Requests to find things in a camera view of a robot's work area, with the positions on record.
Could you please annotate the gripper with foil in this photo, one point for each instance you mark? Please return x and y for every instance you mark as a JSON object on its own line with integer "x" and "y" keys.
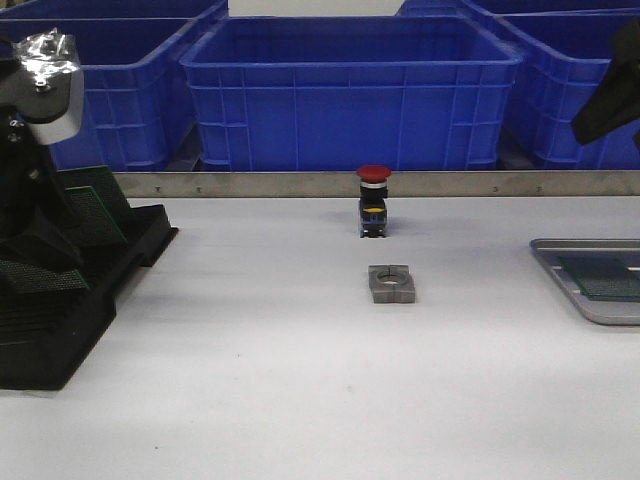
{"x": 43, "y": 82}

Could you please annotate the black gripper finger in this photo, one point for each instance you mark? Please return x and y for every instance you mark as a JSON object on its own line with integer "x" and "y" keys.
{"x": 615, "y": 102}

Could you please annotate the green circuit board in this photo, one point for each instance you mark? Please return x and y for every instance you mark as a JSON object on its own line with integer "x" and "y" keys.
{"x": 101, "y": 179}
{"x": 602, "y": 278}
{"x": 97, "y": 227}

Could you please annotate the silver metal tray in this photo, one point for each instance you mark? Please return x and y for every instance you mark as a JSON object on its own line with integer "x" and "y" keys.
{"x": 548, "y": 252}

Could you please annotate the rear dark circuit board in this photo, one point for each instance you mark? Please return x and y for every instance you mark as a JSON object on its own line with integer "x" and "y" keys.
{"x": 27, "y": 279}

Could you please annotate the black slotted board rack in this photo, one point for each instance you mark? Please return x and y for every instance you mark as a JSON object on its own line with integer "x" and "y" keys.
{"x": 46, "y": 336}

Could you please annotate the right blue plastic crate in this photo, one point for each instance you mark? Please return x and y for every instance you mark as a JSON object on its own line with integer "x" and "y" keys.
{"x": 565, "y": 56}

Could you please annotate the blue plastic crate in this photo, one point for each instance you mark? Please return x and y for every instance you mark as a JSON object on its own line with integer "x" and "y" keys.
{"x": 138, "y": 108}
{"x": 565, "y": 56}
{"x": 334, "y": 94}

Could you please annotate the far left blue crate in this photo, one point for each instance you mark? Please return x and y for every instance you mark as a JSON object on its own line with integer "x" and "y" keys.
{"x": 113, "y": 9}

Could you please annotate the left blue plastic crate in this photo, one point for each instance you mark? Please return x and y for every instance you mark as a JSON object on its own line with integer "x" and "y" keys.
{"x": 138, "y": 108}

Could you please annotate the centre blue plastic crate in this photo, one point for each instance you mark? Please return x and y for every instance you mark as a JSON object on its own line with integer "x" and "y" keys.
{"x": 334, "y": 94}

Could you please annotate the far right blue crate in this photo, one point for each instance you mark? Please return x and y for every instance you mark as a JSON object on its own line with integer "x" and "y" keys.
{"x": 506, "y": 7}

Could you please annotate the red emergency stop button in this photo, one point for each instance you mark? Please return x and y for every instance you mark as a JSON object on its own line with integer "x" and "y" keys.
{"x": 372, "y": 206}

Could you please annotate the grey metal clamp block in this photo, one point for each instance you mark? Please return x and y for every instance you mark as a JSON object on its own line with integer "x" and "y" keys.
{"x": 391, "y": 284}

